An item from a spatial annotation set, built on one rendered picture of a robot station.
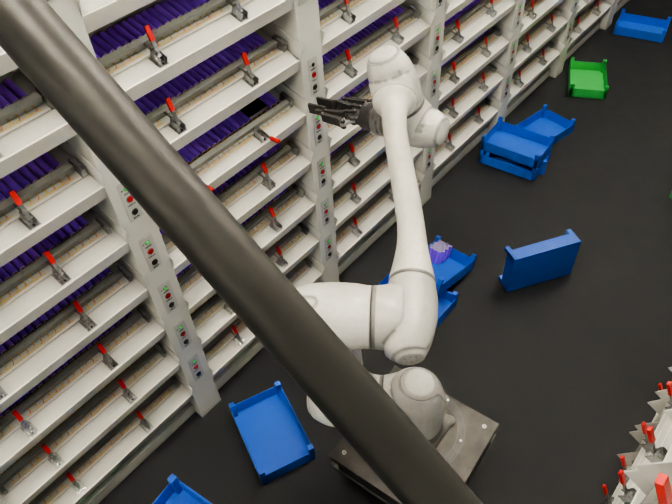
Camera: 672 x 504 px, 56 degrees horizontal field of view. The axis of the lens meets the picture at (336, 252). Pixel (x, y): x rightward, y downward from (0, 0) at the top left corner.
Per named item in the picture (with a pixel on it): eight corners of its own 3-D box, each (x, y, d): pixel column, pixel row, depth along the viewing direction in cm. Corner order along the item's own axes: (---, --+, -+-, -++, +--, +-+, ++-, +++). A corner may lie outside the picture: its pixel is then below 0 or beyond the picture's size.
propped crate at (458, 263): (433, 249, 282) (437, 234, 278) (472, 270, 273) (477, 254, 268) (396, 274, 261) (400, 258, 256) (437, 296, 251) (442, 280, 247)
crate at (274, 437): (316, 458, 218) (314, 447, 212) (262, 485, 212) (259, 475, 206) (281, 391, 237) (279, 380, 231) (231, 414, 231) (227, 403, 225)
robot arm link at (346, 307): (382, 436, 187) (309, 432, 189) (383, 383, 194) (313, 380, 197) (375, 342, 120) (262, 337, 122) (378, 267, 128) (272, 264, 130)
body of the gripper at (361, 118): (384, 97, 167) (358, 93, 173) (365, 112, 163) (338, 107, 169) (389, 122, 172) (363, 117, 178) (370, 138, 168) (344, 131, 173)
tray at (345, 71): (427, 34, 237) (439, 3, 225) (323, 110, 206) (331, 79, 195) (386, 5, 241) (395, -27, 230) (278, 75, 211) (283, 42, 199)
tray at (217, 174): (304, 124, 202) (308, 102, 194) (157, 231, 171) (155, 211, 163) (259, 88, 206) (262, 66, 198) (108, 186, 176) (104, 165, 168)
